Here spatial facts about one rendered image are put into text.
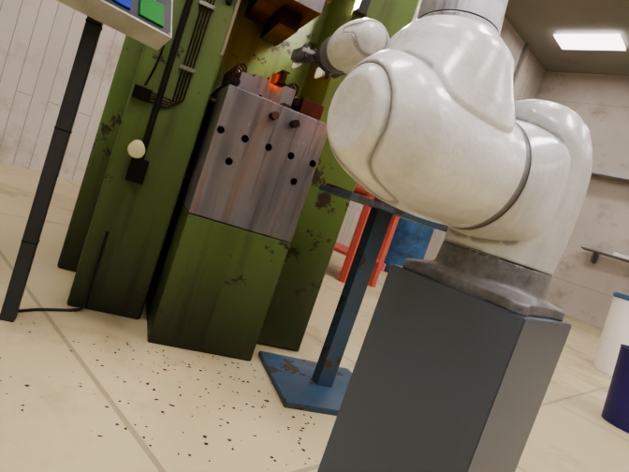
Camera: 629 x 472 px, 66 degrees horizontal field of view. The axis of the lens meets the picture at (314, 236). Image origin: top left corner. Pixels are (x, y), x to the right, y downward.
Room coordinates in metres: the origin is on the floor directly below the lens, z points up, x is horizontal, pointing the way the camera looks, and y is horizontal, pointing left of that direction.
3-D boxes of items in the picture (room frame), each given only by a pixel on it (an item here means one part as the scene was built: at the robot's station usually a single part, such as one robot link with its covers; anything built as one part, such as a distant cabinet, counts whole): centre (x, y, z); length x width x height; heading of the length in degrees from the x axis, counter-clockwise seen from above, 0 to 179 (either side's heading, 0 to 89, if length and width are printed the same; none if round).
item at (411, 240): (6.83, -1.26, 0.46); 0.64 x 0.61 x 0.92; 46
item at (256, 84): (1.90, 0.40, 0.96); 0.42 x 0.20 x 0.09; 22
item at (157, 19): (1.41, 0.65, 1.01); 0.07 x 0.05 x 0.07; 137
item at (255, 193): (1.93, 0.35, 0.69); 0.56 x 0.38 x 0.45; 22
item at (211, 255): (1.93, 0.35, 0.23); 0.56 x 0.38 x 0.47; 22
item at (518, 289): (0.71, -0.27, 0.63); 0.22 x 0.18 x 0.06; 137
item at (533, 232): (0.69, -0.25, 0.77); 0.18 x 0.16 x 0.22; 124
